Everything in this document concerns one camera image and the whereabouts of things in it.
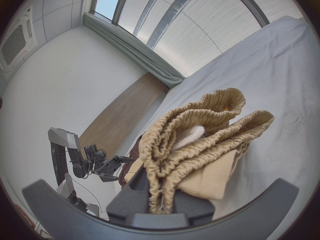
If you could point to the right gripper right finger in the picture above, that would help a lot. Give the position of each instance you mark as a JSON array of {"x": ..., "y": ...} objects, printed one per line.
[{"x": 192, "y": 206}]

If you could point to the white ceiling air conditioner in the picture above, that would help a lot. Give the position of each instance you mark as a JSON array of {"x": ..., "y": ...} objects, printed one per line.
[{"x": 16, "y": 41}]

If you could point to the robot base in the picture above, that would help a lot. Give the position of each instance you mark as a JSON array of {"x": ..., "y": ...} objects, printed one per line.
[{"x": 82, "y": 204}]

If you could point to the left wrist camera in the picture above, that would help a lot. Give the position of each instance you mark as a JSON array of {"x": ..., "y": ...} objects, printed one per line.
[{"x": 90, "y": 150}]

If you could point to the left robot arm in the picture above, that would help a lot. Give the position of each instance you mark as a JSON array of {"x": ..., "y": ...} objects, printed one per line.
[{"x": 75, "y": 159}]

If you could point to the tan trousers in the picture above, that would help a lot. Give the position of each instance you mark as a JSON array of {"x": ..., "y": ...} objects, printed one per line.
[{"x": 200, "y": 146}]

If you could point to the bed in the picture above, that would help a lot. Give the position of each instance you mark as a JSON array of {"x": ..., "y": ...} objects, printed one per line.
[{"x": 262, "y": 84}]

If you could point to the dark brown garment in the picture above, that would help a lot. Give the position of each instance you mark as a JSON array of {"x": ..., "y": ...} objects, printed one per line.
[{"x": 136, "y": 146}]

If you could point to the window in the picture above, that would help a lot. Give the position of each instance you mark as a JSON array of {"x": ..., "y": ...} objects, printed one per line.
[{"x": 195, "y": 16}]

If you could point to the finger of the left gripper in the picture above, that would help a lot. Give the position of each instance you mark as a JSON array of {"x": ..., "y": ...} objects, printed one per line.
[
  {"x": 107, "y": 177},
  {"x": 125, "y": 158}
]

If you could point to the grey-green curtain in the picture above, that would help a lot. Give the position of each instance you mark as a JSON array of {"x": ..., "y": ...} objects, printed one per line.
[{"x": 140, "y": 51}]

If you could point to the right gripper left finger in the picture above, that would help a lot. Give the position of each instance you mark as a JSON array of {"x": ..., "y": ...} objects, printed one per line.
[{"x": 132, "y": 199}]

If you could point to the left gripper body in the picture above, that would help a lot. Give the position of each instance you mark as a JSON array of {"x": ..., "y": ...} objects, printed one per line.
[{"x": 107, "y": 165}]

